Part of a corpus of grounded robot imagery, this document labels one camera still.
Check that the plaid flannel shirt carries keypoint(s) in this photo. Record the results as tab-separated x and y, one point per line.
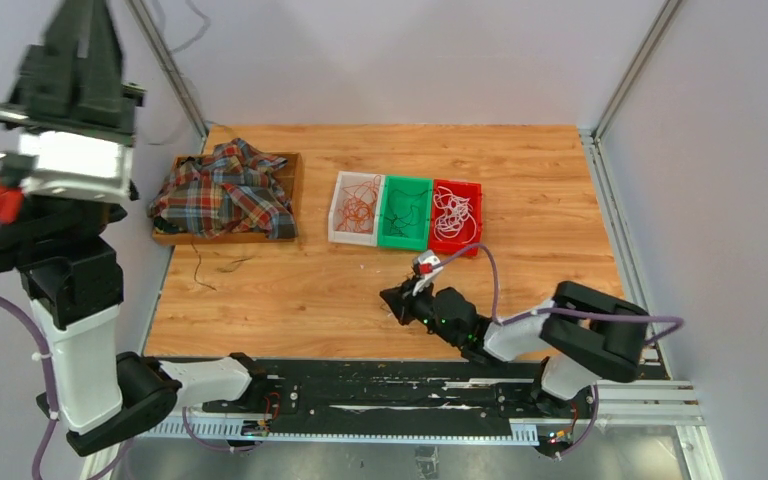
232	190

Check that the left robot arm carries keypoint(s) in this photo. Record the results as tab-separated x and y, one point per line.
75	286

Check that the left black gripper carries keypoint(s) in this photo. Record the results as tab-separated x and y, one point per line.
76	80

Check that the white plastic bin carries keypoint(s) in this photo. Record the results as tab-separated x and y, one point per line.
354	214

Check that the green plastic bin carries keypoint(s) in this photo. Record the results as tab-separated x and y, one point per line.
405	213

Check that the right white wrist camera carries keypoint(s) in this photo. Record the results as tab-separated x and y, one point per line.
426	266

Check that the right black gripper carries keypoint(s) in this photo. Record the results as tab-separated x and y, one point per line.
402	302

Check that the aluminium frame rail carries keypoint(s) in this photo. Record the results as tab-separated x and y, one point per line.
650	429

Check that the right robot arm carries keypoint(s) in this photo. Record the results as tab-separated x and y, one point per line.
596	335

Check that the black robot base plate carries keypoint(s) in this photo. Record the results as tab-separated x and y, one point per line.
396	399

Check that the red plastic bin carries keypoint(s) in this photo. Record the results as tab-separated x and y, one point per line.
456	215

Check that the wooden tray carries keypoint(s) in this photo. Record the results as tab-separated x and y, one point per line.
291	179

